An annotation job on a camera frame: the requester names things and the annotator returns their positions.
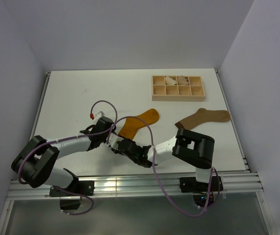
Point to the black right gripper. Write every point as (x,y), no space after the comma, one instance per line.
(116,151)

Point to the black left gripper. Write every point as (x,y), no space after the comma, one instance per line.
(112,130)

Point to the yellow sock with brown cuff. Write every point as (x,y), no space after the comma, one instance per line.
(132,125)

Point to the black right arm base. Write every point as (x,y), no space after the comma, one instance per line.
(199,190)

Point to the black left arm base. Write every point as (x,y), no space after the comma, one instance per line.
(82,189)

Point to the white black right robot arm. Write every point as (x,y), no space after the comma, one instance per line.
(191,147)

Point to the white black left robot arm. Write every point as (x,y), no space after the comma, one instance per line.
(35,163)

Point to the wooden compartment tray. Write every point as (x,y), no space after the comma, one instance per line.
(162,92)

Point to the rolled cream sock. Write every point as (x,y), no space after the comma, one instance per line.
(170,81)

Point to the rolled beige sock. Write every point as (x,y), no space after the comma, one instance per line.
(182,81)

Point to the aluminium rail frame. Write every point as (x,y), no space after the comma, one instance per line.
(241,201)

